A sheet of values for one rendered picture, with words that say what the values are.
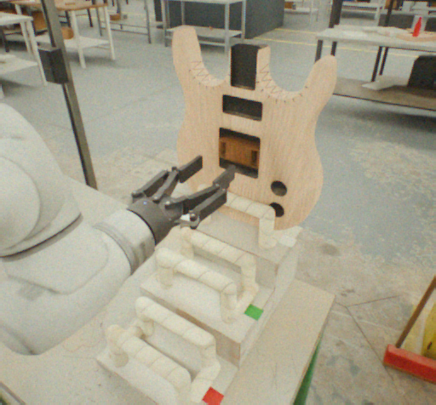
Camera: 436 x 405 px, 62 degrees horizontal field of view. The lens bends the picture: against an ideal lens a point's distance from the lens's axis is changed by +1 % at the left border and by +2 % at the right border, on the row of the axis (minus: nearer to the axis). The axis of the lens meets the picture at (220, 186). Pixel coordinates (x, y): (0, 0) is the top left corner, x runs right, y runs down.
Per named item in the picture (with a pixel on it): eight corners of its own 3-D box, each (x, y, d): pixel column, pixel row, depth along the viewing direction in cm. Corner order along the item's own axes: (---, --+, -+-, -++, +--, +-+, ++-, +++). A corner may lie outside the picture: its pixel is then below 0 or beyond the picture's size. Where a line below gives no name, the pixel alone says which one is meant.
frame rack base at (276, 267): (295, 275, 98) (303, 226, 89) (272, 316, 87) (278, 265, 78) (211, 239, 110) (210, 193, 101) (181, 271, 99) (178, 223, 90)
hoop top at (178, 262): (240, 290, 72) (240, 279, 71) (232, 301, 70) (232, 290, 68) (163, 253, 82) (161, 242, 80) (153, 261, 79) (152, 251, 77)
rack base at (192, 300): (272, 314, 88) (275, 288, 83) (239, 371, 76) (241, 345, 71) (181, 270, 100) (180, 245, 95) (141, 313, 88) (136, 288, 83)
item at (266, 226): (273, 243, 84) (277, 211, 78) (267, 252, 81) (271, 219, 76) (261, 238, 85) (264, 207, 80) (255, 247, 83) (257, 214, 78)
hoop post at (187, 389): (196, 402, 70) (193, 375, 65) (186, 418, 68) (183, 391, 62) (182, 393, 71) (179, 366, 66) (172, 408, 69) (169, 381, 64)
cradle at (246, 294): (261, 290, 82) (261, 281, 80) (236, 328, 74) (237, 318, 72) (248, 284, 83) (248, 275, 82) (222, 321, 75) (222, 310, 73)
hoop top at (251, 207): (276, 217, 79) (278, 206, 77) (270, 225, 77) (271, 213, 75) (202, 190, 88) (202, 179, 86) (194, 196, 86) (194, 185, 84)
